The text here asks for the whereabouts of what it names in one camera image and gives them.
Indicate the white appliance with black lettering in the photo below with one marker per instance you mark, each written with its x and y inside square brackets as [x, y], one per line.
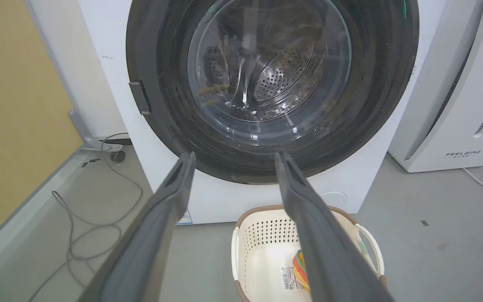
[455, 105]

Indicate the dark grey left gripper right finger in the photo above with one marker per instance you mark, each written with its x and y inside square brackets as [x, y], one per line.
[329, 251]

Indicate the grey metal partition foot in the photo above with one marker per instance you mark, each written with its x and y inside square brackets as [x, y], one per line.
[88, 134]

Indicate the orange and yellow cloth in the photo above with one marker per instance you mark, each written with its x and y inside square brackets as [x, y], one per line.
[301, 272]

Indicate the cream perforated laundry basket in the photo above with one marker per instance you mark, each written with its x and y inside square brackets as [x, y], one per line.
[262, 251]

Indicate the round black washing machine door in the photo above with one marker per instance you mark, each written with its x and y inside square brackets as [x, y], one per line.
[166, 105]

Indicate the white front-load washing machine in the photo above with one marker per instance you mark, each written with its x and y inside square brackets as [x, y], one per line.
[115, 84]

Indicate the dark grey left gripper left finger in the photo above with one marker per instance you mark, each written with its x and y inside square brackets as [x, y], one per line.
[141, 247]

